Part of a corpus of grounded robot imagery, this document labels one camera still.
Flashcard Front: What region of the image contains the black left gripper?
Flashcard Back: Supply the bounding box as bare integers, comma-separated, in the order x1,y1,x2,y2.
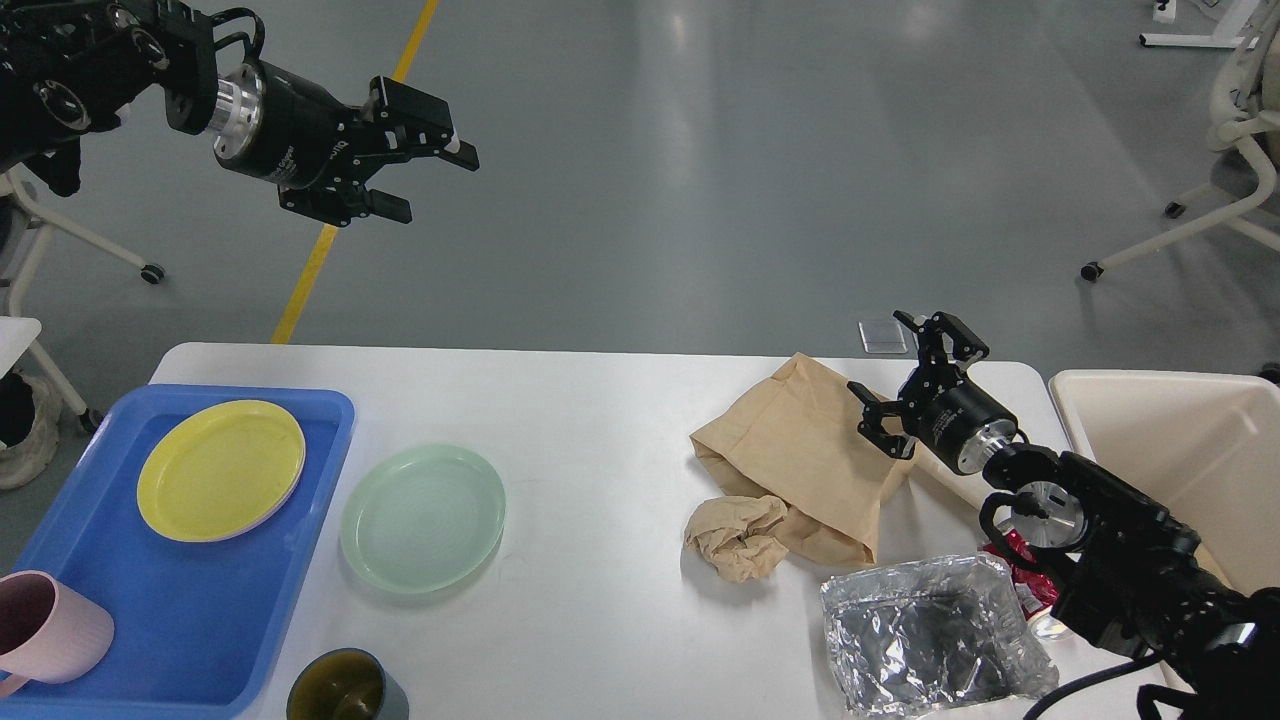
212,60,480,227

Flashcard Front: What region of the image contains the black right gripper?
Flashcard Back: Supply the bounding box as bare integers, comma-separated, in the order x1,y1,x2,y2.
847,310,1020,477

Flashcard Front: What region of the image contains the light green plate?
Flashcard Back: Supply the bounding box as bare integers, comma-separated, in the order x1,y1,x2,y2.
340,445,507,596

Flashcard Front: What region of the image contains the dark green mug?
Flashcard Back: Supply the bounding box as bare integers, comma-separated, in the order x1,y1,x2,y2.
285,648,410,719

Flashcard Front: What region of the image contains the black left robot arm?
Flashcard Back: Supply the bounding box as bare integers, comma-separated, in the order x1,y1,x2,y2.
1,1,480,227

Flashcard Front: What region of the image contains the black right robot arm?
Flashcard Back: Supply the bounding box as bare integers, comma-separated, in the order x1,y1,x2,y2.
847,311,1279,719

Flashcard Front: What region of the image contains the small clear floor plate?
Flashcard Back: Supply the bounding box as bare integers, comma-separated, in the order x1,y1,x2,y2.
858,319,908,355

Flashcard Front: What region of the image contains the brown paper bag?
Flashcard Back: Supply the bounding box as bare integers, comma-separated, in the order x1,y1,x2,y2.
689,351,986,568

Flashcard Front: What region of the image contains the red snack wrapper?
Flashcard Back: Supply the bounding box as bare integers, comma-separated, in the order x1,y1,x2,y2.
982,523,1059,620

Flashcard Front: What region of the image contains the crumpled aluminium foil tray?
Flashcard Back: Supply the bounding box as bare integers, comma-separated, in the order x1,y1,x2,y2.
819,552,1060,719

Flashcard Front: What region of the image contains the crumpled brown paper ball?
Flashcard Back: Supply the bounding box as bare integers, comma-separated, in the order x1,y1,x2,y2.
684,495,788,583

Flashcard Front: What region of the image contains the beige plastic bin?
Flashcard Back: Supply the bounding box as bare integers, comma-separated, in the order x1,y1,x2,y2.
1050,370,1279,594

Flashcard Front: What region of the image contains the yellow plate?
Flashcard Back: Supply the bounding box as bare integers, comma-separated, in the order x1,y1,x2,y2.
136,398,306,543

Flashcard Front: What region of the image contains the white rolling chair left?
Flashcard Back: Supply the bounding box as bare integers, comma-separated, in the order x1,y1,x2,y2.
1,170,166,316

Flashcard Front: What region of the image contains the white rolling chair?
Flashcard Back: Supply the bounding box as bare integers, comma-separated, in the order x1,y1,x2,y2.
1,170,166,316
1079,3,1279,283

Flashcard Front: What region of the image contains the blue plastic tray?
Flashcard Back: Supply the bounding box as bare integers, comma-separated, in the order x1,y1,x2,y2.
3,384,355,719

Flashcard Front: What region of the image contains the white rolling chair right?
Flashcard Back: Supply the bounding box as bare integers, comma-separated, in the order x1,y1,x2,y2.
1079,3,1279,283

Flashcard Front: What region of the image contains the white sack on floor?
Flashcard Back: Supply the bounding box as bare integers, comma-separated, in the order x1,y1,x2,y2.
1,369,61,489

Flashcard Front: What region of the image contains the white table base far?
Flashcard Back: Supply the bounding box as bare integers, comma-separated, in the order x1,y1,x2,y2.
1138,1,1263,50

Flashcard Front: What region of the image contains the pink mug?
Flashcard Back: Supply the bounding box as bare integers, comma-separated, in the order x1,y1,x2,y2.
1,570,115,698

